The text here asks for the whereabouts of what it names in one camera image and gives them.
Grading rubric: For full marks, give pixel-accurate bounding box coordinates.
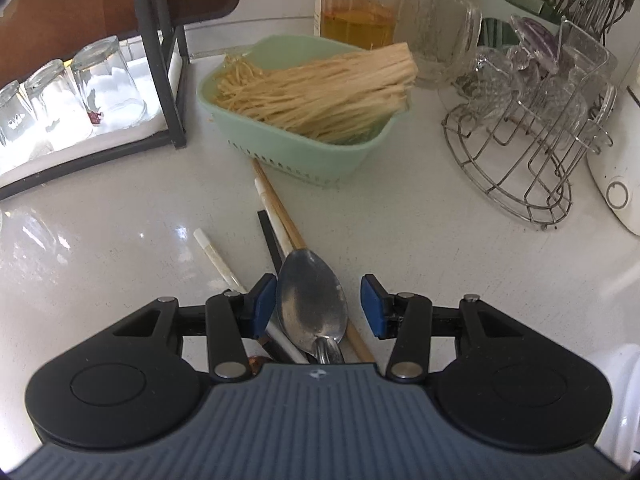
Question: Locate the wooden chopstick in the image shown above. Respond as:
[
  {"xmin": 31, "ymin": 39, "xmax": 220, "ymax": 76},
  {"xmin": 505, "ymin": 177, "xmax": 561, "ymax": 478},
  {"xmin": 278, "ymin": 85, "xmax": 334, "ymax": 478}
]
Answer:
[{"xmin": 250, "ymin": 158, "xmax": 378, "ymax": 365}]

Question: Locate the white chopstick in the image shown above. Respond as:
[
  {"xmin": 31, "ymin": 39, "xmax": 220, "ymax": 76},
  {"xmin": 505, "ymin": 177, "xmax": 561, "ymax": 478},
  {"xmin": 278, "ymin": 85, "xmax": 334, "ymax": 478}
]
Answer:
[
  {"xmin": 193, "ymin": 229, "xmax": 308, "ymax": 364},
  {"xmin": 254, "ymin": 178, "xmax": 293, "ymax": 258}
]

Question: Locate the black chopstick plain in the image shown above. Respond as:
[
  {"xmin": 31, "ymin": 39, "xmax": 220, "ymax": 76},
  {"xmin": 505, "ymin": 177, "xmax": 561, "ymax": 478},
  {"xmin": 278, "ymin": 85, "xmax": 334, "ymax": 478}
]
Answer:
[{"xmin": 257, "ymin": 209, "xmax": 283, "ymax": 275}]

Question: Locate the large steel spoon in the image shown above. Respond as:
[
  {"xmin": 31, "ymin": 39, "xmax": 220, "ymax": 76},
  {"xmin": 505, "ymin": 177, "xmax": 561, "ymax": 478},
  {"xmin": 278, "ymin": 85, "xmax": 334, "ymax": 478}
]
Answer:
[{"xmin": 277, "ymin": 248, "xmax": 348, "ymax": 364}]

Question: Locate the white ceramic mug jar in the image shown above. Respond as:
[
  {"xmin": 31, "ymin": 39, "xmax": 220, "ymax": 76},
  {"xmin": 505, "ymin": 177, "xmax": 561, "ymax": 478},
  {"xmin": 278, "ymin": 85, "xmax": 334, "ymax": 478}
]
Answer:
[{"xmin": 587, "ymin": 344, "xmax": 640, "ymax": 470}]

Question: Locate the copper small spoon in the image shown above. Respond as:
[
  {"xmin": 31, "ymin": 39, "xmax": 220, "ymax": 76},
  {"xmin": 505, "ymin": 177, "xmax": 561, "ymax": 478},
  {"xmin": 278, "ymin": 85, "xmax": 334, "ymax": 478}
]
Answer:
[{"xmin": 248, "ymin": 356, "xmax": 272, "ymax": 375}]

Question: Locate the green plastic basket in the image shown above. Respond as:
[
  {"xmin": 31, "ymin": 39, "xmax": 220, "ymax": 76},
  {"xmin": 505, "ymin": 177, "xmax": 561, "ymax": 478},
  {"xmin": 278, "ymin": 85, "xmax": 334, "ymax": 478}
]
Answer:
[{"xmin": 198, "ymin": 35, "xmax": 409, "ymax": 185}]

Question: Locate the white rack drip tray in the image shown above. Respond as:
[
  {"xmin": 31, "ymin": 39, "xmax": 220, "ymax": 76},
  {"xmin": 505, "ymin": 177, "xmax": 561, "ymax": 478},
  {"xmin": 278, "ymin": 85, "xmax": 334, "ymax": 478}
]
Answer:
[{"xmin": 1, "ymin": 56, "xmax": 167, "ymax": 186}]

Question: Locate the bundle of dry noodles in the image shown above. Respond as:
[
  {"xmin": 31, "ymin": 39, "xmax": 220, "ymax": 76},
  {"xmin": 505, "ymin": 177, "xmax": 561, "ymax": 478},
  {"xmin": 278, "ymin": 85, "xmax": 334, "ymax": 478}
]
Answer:
[{"xmin": 206, "ymin": 44, "xmax": 418, "ymax": 144}]

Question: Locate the white electric cooking pot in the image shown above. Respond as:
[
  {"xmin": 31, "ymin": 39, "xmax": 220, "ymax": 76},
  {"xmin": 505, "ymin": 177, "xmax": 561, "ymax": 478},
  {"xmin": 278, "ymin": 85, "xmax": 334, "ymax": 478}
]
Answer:
[{"xmin": 587, "ymin": 81, "xmax": 640, "ymax": 235}]

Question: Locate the upturned glass tumbler right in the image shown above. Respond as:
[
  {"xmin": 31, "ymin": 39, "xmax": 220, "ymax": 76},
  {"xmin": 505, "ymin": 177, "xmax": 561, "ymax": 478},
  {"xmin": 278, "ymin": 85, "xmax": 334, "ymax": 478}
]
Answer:
[{"xmin": 70, "ymin": 36, "xmax": 146, "ymax": 130}]

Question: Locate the upturned glass tumbler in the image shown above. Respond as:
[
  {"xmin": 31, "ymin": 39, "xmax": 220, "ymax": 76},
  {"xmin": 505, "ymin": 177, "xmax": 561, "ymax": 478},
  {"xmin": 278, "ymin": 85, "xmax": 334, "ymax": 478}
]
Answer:
[
  {"xmin": 70, "ymin": 36, "xmax": 146, "ymax": 130},
  {"xmin": 25, "ymin": 58, "xmax": 93, "ymax": 151},
  {"xmin": 1, "ymin": 80, "xmax": 37, "ymax": 166}
]

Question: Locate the upturned glass tumbler middle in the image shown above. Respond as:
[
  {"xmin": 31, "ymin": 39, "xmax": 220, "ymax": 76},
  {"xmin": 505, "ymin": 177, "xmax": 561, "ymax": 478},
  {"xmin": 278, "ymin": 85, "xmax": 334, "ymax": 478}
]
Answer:
[{"xmin": 25, "ymin": 58, "xmax": 93, "ymax": 151}]

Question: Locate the black dish rack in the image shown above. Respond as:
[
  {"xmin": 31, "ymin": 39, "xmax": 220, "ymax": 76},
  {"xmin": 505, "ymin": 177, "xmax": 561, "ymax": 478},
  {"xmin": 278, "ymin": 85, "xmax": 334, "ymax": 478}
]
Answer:
[{"xmin": 1, "ymin": 0, "xmax": 189, "ymax": 200}]

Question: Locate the textured glass jug behind rack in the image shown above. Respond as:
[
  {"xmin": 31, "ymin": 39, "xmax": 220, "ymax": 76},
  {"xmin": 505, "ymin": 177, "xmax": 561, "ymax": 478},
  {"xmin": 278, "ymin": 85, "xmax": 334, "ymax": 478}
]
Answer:
[{"xmin": 394, "ymin": 0, "xmax": 482, "ymax": 89}]

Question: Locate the upturned glass tumbler left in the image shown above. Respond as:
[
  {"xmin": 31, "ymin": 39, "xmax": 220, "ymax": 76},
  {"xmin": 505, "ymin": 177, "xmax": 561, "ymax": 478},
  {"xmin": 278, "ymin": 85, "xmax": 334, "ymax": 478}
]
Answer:
[{"xmin": 1, "ymin": 80, "xmax": 37, "ymax": 166}]

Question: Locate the purple lid glass cup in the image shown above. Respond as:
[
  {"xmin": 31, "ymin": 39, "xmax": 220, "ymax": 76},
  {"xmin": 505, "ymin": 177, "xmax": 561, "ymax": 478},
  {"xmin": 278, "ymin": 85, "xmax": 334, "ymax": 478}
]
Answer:
[{"xmin": 508, "ymin": 14, "xmax": 559, "ymax": 75}]

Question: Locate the red lid plastic jar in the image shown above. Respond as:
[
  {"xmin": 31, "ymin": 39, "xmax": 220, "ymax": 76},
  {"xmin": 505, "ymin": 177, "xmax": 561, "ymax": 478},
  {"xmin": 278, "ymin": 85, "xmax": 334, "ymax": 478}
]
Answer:
[{"xmin": 314, "ymin": 0, "xmax": 402, "ymax": 50}]

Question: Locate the green utensil holder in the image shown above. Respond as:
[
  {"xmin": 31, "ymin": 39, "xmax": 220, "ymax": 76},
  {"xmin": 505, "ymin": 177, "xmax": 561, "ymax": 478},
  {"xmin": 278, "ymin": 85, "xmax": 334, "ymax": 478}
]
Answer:
[{"xmin": 459, "ymin": 0, "xmax": 601, "ymax": 51}]

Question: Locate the wooden cutting board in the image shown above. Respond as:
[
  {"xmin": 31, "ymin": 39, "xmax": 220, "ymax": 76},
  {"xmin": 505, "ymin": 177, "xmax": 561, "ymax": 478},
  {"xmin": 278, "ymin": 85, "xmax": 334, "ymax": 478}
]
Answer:
[{"xmin": 1, "ymin": 0, "xmax": 240, "ymax": 84}]

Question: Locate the wire cup rack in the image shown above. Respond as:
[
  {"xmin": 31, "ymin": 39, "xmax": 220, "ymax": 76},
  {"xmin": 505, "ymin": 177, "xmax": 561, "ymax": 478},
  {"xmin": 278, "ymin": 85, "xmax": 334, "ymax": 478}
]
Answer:
[{"xmin": 442, "ymin": 20, "xmax": 617, "ymax": 229}]

